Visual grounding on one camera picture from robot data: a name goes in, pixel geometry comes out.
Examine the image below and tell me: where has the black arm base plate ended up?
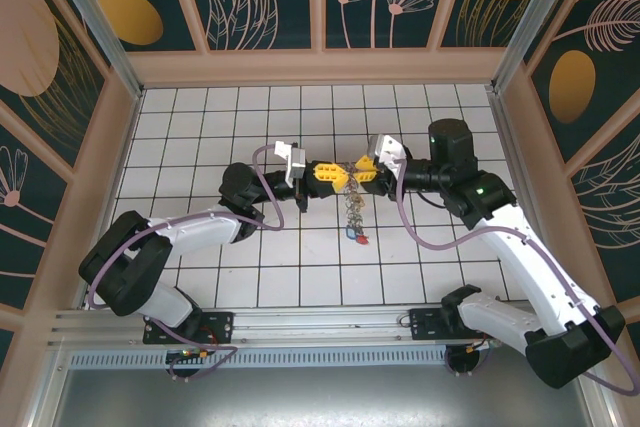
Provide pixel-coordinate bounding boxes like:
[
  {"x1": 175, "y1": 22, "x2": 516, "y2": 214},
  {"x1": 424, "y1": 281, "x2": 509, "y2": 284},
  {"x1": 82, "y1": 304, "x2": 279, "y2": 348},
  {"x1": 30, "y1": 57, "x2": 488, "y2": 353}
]
[
  {"x1": 408, "y1": 306, "x2": 454, "y2": 343},
  {"x1": 142, "y1": 310, "x2": 236, "y2": 346}
]

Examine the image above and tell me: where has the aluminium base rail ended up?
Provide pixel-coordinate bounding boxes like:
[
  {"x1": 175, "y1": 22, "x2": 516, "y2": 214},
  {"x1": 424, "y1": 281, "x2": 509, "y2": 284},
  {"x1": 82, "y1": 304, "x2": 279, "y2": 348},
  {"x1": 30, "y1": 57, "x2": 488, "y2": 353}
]
[{"x1": 48, "y1": 304, "x2": 534, "y2": 348}]

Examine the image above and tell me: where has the aluminium side rail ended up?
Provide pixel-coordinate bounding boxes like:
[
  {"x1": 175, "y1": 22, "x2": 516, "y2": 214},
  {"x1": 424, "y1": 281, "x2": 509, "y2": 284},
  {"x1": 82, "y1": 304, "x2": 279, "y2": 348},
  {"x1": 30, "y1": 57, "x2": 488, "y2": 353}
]
[{"x1": 487, "y1": 89, "x2": 619, "y2": 427}]

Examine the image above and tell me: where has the grey slotted cable duct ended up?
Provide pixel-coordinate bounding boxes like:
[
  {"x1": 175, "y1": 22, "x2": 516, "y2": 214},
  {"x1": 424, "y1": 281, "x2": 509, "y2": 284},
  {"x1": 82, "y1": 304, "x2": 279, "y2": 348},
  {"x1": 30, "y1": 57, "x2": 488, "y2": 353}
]
[{"x1": 64, "y1": 346, "x2": 454, "y2": 372}]

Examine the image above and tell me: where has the aluminium frame post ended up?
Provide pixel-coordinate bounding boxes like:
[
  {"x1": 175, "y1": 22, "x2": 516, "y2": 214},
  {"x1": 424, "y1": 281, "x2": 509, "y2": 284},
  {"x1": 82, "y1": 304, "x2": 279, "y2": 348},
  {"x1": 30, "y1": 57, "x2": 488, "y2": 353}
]
[
  {"x1": 489, "y1": 0, "x2": 586, "y2": 94},
  {"x1": 38, "y1": 0, "x2": 146, "y2": 99}
]

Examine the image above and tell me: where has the silver keyring key bunch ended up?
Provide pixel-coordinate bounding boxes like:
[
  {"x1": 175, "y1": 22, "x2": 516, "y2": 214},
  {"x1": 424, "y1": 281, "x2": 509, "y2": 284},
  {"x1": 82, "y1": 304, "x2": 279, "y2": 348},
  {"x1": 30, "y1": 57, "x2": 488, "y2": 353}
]
[{"x1": 340, "y1": 181, "x2": 371, "y2": 247}]

